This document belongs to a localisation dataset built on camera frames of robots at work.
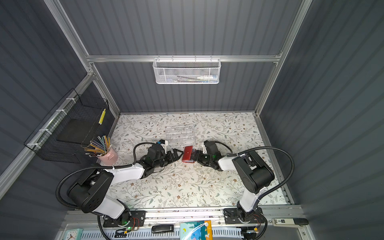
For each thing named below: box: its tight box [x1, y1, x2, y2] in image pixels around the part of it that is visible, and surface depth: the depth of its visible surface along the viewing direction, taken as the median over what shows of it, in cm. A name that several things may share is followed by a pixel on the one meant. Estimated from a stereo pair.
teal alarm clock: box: [63, 228, 84, 240], surface depth 69 cm
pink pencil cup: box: [96, 147, 118, 166], surface depth 89 cm
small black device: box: [151, 225, 174, 233], surface depth 70 cm
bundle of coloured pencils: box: [84, 135, 112, 157], surface depth 90 cm
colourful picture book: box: [180, 220, 214, 240], surface depth 71 cm
